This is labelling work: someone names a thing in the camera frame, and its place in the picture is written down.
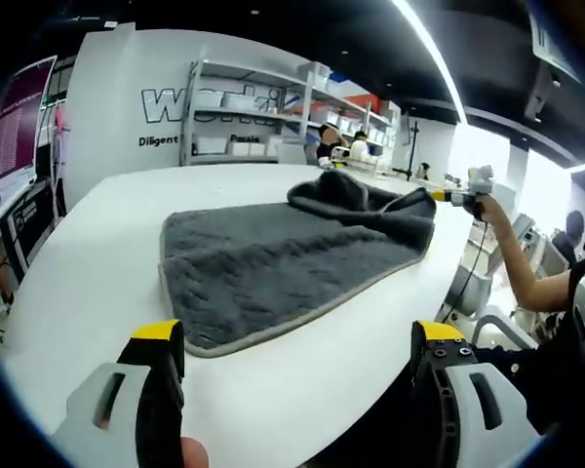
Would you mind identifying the dark grey towel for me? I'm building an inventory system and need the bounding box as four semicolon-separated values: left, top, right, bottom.
158;169;439;360

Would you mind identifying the person's right hand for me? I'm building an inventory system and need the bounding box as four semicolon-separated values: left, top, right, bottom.
472;197;507;228

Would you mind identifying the person's left hand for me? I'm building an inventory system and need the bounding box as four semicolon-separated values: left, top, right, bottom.
179;436;211;468

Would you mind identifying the black tripod stand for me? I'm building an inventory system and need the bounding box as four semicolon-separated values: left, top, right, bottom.
392;121;421;182

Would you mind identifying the grey chair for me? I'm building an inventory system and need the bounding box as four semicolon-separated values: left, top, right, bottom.
445;264;494;321

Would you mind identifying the person's black shirt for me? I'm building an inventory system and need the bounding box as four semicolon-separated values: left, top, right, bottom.
470;253;585;436

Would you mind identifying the long ceiling light strip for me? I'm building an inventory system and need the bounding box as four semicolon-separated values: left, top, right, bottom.
388;0;470;127

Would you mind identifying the white ceiling air conditioner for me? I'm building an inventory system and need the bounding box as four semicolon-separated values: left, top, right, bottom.
526;0;585;85

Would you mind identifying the grey metal storage shelf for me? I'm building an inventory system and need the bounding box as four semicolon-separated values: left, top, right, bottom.
178;58;402;168

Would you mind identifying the black side desk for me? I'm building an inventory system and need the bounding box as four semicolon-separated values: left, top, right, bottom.
0;177;62;306

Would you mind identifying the large display screen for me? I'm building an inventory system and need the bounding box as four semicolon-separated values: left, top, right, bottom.
0;55;59;197

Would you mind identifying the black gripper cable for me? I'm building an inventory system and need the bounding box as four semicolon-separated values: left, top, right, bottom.
440;216;489;324

